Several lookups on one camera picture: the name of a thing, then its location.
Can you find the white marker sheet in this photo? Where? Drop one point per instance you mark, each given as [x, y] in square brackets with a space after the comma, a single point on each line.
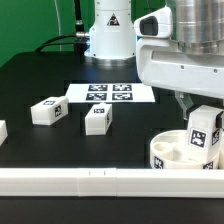
[110, 93]

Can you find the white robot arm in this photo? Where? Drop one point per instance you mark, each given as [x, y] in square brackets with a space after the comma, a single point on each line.
[112, 37]

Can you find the white fence bar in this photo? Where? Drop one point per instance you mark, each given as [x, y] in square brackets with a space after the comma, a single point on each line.
[3, 131]
[88, 182]

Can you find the white front fence bar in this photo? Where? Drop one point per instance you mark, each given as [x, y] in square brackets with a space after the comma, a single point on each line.
[88, 182]

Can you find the white left fence bar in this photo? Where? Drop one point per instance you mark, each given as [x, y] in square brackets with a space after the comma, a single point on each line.
[3, 131]

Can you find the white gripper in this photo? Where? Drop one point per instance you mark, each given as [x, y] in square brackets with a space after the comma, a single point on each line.
[181, 48]

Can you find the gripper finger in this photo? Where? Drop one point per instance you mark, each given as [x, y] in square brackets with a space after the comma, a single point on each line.
[220, 120]

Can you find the white round stool seat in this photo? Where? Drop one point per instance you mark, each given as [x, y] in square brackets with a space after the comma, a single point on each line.
[167, 152]

